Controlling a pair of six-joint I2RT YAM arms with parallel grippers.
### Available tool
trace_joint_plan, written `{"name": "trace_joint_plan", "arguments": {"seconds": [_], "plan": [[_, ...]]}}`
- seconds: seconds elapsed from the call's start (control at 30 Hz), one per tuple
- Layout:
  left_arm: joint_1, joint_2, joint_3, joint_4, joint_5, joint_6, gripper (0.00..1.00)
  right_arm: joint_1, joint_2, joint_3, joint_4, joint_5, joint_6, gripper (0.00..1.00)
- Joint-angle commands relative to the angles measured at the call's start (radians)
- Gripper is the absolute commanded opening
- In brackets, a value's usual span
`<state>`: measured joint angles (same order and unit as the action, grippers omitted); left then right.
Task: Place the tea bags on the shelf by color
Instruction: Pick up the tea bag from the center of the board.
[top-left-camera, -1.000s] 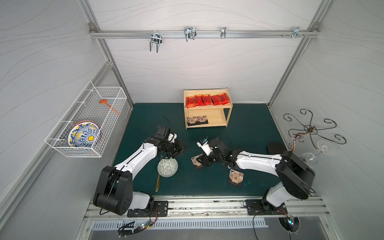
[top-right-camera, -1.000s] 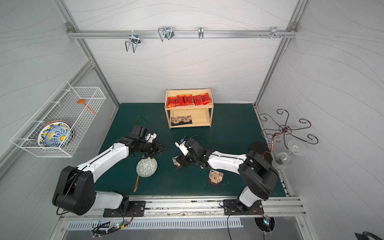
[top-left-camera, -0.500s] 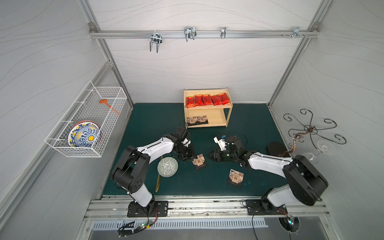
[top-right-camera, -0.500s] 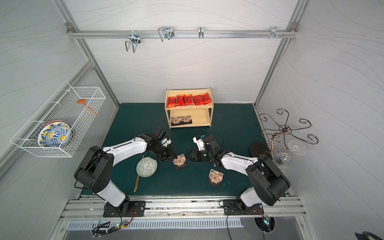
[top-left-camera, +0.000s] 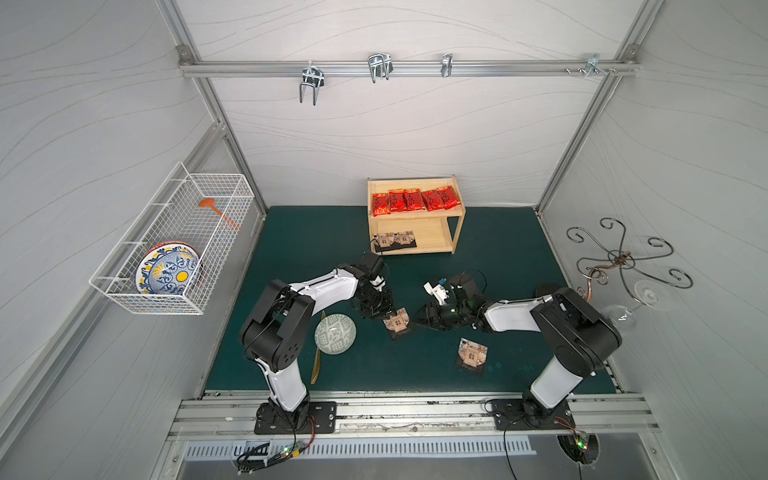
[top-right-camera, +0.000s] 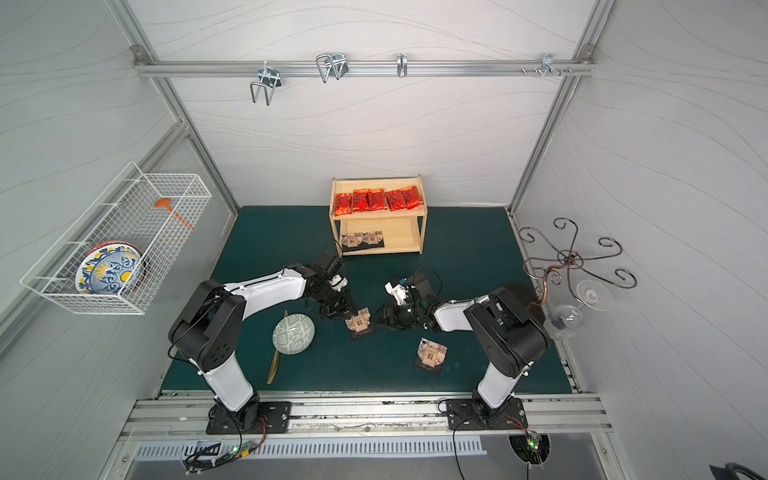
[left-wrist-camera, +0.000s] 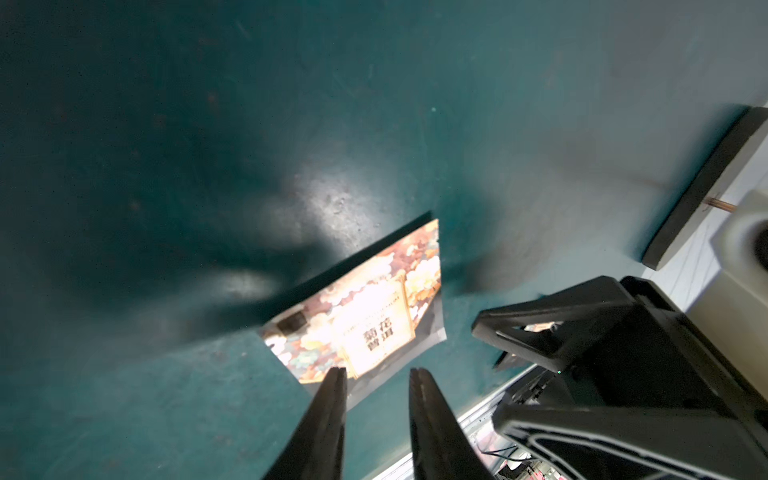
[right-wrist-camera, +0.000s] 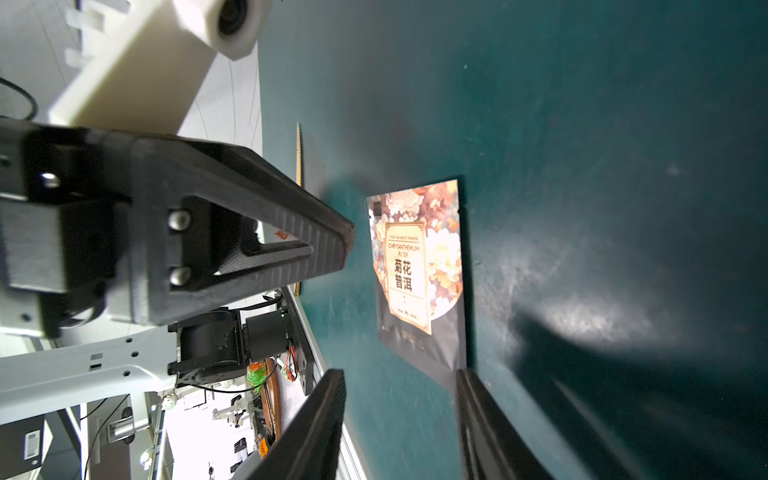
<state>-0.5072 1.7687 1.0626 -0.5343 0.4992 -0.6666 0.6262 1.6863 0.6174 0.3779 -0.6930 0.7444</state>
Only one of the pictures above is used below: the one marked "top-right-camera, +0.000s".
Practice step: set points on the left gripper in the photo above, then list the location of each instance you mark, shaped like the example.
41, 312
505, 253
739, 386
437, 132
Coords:
339, 300

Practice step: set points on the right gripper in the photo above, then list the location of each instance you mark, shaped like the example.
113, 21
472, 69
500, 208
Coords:
395, 315

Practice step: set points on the brown tea bag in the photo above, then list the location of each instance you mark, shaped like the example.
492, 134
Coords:
373, 239
351, 242
430, 357
359, 325

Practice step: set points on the red tea bag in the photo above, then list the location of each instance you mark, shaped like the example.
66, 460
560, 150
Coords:
395, 200
412, 197
343, 204
360, 201
377, 200

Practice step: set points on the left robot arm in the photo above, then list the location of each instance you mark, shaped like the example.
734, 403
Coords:
208, 328

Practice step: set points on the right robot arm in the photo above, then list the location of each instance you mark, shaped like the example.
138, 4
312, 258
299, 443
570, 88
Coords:
509, 333

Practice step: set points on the wooden two-tier shelf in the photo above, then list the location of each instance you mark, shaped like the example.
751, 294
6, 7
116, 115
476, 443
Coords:
403, 231

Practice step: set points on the green patterned bowl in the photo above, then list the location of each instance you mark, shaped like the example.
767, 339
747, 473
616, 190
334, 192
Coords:
293, 334

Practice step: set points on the green table mat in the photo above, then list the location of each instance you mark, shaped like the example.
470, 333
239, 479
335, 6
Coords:
468, 252

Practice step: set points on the gold knife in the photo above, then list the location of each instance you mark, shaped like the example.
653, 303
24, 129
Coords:
276, 357

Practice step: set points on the wine glass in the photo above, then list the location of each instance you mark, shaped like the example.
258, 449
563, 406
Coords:
565, 320

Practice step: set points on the metal scroll glass holder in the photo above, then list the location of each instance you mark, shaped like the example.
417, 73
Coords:
545, 272

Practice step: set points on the orange spatula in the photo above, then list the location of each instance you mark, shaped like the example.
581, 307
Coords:
165, 203

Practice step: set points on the white vent strip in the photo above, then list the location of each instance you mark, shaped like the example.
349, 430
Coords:
316, 448

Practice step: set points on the round floor port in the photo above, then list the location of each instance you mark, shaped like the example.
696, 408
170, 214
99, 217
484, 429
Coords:
532, 448

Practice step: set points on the blue yellow patterned plate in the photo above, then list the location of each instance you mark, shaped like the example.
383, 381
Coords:
111, 268

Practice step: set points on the metal double hook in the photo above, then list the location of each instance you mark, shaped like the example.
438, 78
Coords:
267, 81

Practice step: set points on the metal loop hook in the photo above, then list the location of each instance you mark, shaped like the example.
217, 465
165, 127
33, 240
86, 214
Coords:
331, 65

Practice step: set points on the small metal hook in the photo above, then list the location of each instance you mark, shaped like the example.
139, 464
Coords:
402, 65

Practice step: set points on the metal clamp hook right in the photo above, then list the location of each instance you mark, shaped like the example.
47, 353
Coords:
547, 68

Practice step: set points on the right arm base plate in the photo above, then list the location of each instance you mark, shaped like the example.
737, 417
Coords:
473, 415

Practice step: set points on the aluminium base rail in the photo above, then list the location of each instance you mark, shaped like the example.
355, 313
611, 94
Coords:
184, 414

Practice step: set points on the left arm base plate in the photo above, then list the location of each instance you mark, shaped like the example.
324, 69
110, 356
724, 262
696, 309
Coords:
254, 417

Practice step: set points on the white wire basket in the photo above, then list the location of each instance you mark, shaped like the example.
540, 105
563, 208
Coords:
123, 212

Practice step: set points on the aluminium top rail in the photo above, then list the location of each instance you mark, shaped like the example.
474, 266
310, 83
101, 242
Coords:
357, 68

